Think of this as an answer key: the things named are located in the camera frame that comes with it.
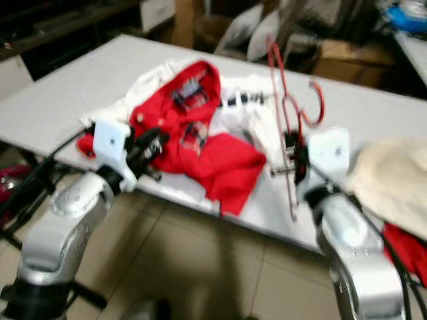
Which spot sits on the plain red garment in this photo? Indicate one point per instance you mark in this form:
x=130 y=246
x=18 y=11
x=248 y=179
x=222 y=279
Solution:
x=407 y=253

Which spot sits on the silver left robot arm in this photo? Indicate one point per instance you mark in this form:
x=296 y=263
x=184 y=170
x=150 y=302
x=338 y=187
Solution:
x=60 y=226

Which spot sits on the white garment black striped trim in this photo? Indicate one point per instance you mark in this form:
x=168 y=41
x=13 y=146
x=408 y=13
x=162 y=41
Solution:
x=253 y=113

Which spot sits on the red hooded garment plaid lining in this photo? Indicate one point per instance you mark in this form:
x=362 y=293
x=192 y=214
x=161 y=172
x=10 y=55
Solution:
x=227 y=166

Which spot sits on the white table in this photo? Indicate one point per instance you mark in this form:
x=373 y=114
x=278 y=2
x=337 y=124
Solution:
x=413 y=60

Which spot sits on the brown cardboard box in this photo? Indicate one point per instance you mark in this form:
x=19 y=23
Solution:
x=353 y=63

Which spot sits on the white cabinet panel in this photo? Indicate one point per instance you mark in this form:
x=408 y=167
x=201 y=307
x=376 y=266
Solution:
x=15 y=76

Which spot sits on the red vacuum cleaner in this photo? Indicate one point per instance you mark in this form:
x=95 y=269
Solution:
x=13 y=183

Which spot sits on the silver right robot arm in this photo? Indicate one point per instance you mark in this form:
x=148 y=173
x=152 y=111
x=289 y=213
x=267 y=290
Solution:
x=353 y=246

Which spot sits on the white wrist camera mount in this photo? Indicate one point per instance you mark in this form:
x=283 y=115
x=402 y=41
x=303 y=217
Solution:
x=327 y=150
x=110 y=143

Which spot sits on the cream garment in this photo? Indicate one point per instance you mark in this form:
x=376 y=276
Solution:
x=390 y=176

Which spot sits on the grey table black legs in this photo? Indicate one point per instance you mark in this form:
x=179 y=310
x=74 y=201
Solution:
x=80 y=86

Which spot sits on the blue plastic bag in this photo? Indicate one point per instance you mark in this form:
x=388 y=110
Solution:
x=407 y=16

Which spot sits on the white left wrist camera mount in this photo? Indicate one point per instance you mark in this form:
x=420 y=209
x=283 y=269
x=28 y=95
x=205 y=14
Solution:
x=110 y=143

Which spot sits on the plain white garment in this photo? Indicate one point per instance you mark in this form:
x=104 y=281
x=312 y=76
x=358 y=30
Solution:
x=153 y=80

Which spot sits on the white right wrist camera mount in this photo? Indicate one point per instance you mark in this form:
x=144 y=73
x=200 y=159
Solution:
x=327 y=150

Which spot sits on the white oval object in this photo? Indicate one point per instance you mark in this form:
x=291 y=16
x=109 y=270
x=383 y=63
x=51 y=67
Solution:
x=265 y=38
x=237 y=30

